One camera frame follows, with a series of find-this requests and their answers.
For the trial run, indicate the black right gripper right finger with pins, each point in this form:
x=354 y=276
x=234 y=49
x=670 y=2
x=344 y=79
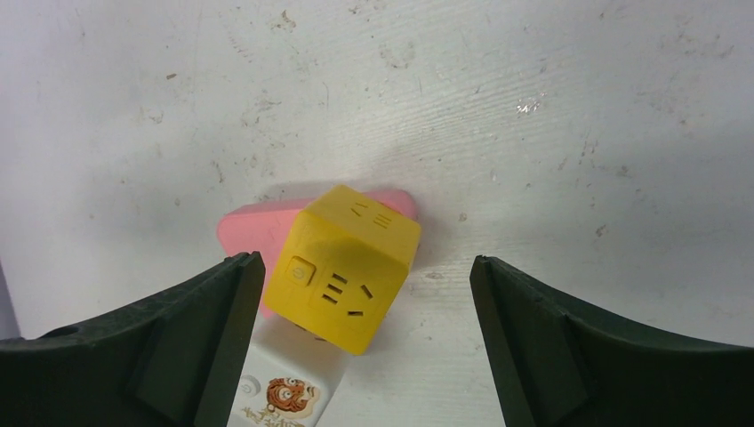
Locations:
x=557 y=360

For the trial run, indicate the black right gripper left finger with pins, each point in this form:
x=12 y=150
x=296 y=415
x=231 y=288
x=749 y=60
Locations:
x=170 y=359

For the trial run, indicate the pink triangular socket base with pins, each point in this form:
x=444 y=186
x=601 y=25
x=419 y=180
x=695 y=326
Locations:
x=264 y=227

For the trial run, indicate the yellow cube socket plug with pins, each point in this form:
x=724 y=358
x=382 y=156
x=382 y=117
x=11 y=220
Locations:
x=341 y=267

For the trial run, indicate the white cube socket with tiger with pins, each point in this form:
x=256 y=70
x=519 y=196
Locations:
x=289 y=377

